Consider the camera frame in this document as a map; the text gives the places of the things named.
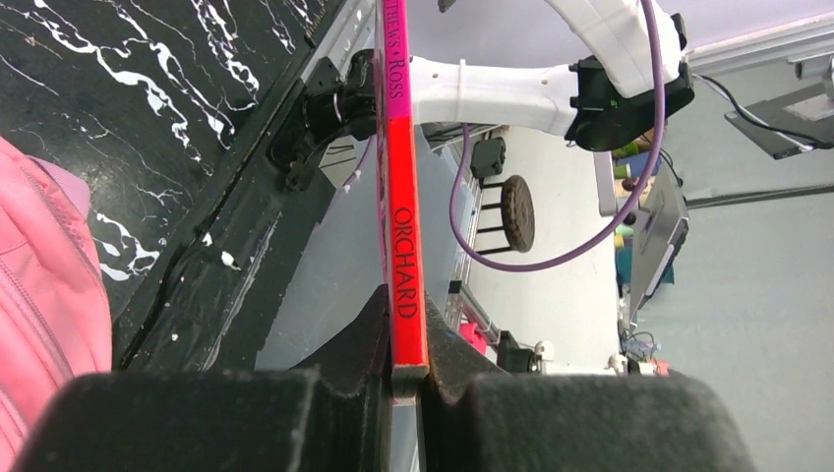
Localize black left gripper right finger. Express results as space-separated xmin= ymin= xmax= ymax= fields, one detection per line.
xmin=423 ymin=307 xmax=754 ymax=471

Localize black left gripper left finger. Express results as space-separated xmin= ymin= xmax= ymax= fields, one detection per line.
xmin=13 ymin=286 xmax=391 ymax=471

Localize blue storey house book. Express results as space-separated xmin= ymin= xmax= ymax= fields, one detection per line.
xmin=375 ymin=0 xmax=430 ymax=402

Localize pink student backpack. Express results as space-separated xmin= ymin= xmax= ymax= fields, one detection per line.
xmin=1 ymin=140 xmax=113 ymax=470

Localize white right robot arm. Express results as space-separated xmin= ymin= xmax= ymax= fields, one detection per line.
xmin=267 ymin=1 xmax=693 ymax=190

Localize round black stool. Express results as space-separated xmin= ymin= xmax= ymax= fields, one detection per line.
xmin=476 ymin=175 xmax=536 ymax=257

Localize grey laptop on stand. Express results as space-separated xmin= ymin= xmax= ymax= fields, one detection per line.
xmin=629 ymin=165 xmax=689 ymax=326

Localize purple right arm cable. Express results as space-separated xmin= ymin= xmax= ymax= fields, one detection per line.
xmin=341 ymin=0 xmax=667 ymax=273

